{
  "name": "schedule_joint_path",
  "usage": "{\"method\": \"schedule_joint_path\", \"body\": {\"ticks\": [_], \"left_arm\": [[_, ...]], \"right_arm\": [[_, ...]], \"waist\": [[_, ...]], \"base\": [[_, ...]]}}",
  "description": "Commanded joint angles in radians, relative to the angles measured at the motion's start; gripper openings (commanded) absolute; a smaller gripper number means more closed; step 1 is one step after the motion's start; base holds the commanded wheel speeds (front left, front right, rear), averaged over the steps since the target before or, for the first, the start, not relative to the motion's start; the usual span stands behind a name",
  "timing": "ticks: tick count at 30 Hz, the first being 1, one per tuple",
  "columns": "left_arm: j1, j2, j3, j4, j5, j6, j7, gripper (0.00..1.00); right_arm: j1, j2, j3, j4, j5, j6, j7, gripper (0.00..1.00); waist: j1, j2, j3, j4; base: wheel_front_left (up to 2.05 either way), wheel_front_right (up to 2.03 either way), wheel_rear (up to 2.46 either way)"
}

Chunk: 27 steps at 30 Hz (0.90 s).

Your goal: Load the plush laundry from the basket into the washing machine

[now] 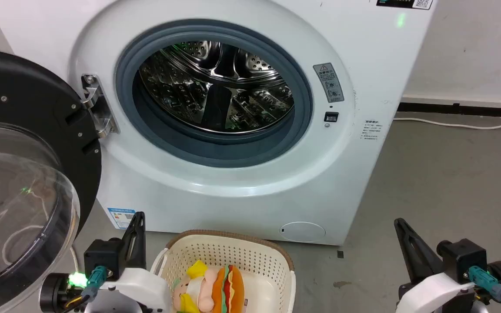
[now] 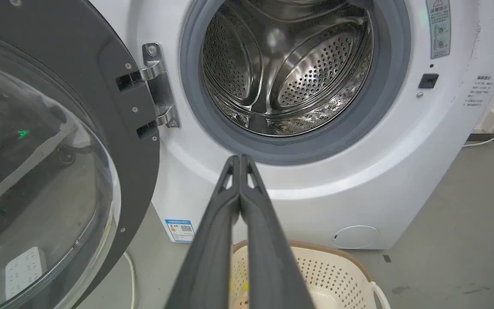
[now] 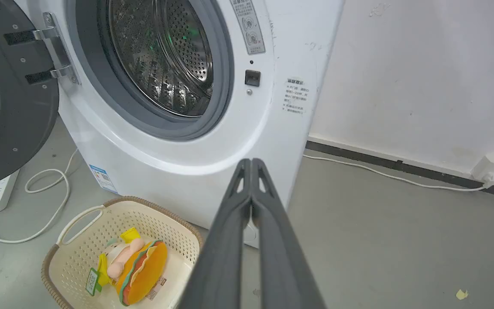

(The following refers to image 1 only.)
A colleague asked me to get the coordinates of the blue energy label sticker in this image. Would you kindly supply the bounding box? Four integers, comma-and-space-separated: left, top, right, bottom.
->
107, 207, 137, 230

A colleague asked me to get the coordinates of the cream perforated laundry basket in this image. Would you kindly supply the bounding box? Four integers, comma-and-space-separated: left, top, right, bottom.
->
150, 229, 297, 313

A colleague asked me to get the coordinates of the round white filter cover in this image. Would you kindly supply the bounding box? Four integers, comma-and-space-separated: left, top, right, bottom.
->
279, 221, 327, 243

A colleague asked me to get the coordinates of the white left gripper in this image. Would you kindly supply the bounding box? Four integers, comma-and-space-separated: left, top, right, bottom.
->
84, 211, 172, 313

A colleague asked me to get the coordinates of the grey rubber door gasket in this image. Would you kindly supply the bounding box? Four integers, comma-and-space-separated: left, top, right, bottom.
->
114, 19, 314, 169

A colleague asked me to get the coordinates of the white front-load washing machine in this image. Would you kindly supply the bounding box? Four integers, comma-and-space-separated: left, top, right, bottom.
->
0, 0, 438, 246

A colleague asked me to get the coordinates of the small printed text label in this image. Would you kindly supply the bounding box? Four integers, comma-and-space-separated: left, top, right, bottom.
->
360, 118, 385, 141

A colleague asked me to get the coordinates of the yellow-haired plush doll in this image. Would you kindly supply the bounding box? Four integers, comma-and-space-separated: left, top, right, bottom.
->
171, 260, 221, 313

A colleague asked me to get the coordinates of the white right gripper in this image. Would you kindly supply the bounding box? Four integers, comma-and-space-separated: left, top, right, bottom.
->
394, 218, 478, 313

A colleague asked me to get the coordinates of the stainless steel washer drum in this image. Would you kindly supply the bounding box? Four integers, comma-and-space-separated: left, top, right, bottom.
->
138, 40, 296, 135

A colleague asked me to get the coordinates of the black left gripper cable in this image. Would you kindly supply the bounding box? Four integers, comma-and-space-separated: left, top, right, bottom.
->
61, 292, 95, 313

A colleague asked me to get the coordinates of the black baseboard strip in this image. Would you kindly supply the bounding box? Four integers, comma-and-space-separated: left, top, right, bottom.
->
397, 102, 501, 119

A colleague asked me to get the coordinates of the black washer door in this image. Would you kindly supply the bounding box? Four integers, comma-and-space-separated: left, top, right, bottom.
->
0, 48, 103, 313

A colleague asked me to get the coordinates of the grey warning sticker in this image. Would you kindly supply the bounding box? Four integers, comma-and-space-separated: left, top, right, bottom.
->
313, 63, 345, 103

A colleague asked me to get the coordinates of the white floor cable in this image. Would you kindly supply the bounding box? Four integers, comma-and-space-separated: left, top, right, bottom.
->
393, 116, 501, 130

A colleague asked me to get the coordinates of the black control panel strip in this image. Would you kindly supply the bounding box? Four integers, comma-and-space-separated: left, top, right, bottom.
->
376, 0, 434, 10

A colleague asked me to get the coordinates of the metal door hinge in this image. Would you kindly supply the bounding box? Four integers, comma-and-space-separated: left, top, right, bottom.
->
80, 74, 120, 139

